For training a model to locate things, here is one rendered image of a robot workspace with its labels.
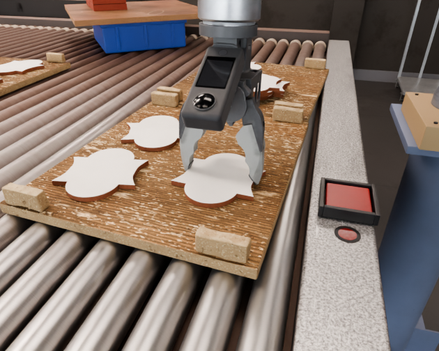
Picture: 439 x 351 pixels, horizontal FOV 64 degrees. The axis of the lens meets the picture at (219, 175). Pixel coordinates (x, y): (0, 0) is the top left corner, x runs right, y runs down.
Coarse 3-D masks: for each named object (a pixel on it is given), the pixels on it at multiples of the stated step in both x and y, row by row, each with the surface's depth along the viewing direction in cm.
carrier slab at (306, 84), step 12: (264, 72) 99; (276, 72) 99; (288, 72) 99; (300, 72) 99; (312, 72) 99; (324, 72) 99; (180, 84) 90; (300, 84) 90; (312, 84) 90; (288, 96) 82; (300, 96) 82; (312, 96) 82; (264, 108) 75; (312, 108) 76
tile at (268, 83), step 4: (264, 76) 84; (268, 76) 84; (264, 80) 81; (268, 80) 81; (272, 80) 81; (276, 80) 81; (280, 80) 82; (264, 84) 78; (268, 84) 78; (272, 84) 78; (276, 84) 81; (264, 88) 76; (268, 88) 77; (272, 88) 77; (276, 88) 77; (264, 92) 76
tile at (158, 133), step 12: (144, 120) 67; (156, 120) 67; (168, 120) 67; (132, 132) 63; (144, 132) 63; (156, 132) 63; (168, 132) 63; (144, 144) 59; (156, 144) 59; (168, 144) 59
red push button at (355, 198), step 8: (328, 184) 51; (336, 184) 51; (328, 192) 50; (336, 192) 50; (344, 192) 50; (352, 192) 50; (360, 192) 50; (368, 192) 50; (328, 200) 48; (336, 200) 48; (344, 200) 48; (352, 200) 48; (360, 200) 48; (368, 200) 48; (352, 208) 46; (360, 208) 46; (368, 208) 46
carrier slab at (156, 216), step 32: (128, 128) 66; (224, 128) 66; (288, 128) 66; (64, 160) 56; (160, 160) 56; (288, 160) 56; (64, 192) 48; (128, 192) 48; (160, 192) 48; (256, 192) 48; (64, 224) 44; (96, 224) 42; (128, 224) 42; (160, 224) 42; (192, 224) 42; (224, 224) 42; (256, 224) 42; (192, 256) 39; (256, 256) 38
